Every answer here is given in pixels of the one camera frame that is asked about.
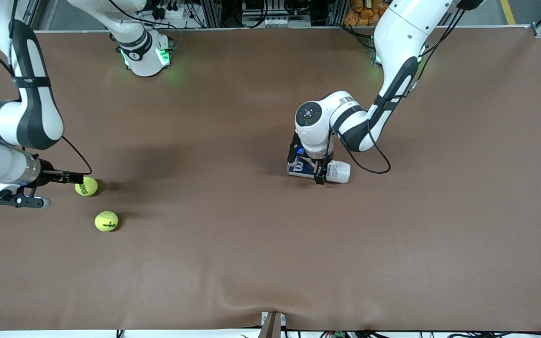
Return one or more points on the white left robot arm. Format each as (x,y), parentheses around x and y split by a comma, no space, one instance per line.
(392,42)

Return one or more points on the brown table mat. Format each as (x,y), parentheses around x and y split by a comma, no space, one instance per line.
(270,244)

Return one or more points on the yellow tennis ball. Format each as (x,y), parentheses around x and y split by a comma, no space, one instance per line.
(87,188)
(106,221)

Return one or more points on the bag of orange items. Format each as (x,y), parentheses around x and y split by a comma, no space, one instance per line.
(362,11)

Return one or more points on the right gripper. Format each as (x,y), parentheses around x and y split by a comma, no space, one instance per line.
(48,172)

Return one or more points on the white power strip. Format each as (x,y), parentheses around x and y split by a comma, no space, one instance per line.
(169,11)

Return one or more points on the white terminal block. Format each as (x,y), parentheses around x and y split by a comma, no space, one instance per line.
(277,22)

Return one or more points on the white blue tennis ball can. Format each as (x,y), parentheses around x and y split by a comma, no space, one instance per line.
(338,171)

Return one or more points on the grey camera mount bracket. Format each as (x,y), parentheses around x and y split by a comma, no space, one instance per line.
(273,325)

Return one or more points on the green connector plug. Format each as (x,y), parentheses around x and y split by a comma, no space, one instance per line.
(339,334)

